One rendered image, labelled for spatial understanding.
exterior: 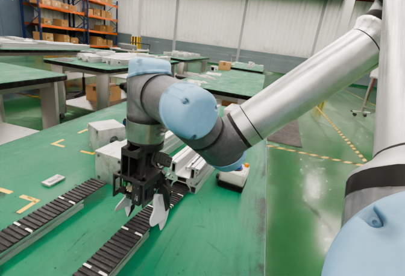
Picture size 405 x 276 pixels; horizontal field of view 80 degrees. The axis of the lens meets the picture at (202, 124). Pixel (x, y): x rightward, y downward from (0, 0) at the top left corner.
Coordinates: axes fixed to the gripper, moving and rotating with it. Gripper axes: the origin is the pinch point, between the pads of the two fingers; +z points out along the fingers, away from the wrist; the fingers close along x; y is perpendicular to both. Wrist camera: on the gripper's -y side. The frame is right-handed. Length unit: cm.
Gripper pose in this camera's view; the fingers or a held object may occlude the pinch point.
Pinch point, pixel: (146, 217)
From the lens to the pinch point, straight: 60.8
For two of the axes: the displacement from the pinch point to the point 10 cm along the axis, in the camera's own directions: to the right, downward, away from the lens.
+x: 9.2, 2.3, -3.1
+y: -3.6, 2.5, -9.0
